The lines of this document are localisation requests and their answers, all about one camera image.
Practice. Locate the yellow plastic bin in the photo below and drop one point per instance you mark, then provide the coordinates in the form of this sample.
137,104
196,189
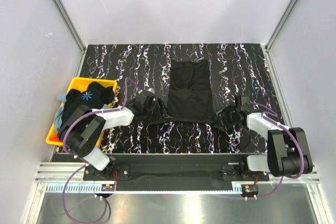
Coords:
81,84

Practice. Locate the right small connector box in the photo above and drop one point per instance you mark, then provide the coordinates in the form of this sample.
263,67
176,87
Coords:
251,189

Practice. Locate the aluminium front rail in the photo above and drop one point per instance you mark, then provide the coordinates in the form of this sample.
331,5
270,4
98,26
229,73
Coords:
59,172

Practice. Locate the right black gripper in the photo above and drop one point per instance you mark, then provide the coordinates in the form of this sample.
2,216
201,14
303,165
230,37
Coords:
222,113

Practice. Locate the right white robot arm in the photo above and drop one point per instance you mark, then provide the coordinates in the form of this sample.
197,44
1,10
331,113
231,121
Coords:
287,154

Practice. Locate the left aluminium frame post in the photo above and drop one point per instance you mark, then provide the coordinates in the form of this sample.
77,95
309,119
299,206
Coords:
69,24

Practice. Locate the left small connector box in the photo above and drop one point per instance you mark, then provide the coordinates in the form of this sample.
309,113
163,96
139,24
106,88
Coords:
108,187

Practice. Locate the orange t-shirt in bin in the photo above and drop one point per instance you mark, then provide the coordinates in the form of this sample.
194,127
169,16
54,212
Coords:
54,137

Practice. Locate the black t-shirt with blue print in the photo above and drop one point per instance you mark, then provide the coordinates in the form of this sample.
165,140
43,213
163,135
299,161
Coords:
95,96

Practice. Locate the grey-blue t-shirt in bin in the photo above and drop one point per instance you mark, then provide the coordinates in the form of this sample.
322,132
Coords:
58,114

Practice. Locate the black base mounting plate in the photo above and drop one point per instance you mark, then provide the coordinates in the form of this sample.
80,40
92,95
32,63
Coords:
212,173

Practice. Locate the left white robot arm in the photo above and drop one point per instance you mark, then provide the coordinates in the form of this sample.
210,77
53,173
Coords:
80,133

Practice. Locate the small connector box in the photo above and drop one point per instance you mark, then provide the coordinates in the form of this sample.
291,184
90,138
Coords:
251,189
108,187

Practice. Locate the aluminium frame post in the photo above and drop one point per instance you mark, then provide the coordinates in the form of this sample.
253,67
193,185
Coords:
285,16
69,24

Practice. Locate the right aluminium frame post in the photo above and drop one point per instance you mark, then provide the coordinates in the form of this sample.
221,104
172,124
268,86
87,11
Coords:
285,16

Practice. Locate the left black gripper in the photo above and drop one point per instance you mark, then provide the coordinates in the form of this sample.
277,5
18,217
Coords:
161,113

